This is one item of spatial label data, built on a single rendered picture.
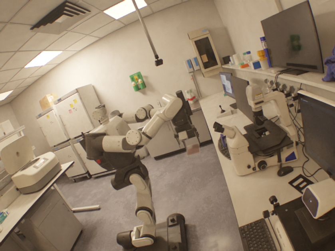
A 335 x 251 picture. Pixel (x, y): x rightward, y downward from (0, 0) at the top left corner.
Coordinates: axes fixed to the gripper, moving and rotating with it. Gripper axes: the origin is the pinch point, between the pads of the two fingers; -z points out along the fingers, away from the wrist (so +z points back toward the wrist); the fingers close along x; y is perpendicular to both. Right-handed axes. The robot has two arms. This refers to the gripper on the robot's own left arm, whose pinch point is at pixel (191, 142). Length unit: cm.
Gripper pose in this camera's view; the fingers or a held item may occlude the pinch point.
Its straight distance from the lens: 120.6
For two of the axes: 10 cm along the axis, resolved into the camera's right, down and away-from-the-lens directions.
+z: -3.4, -9.4, -0.8
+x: 9.3, -3.1, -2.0
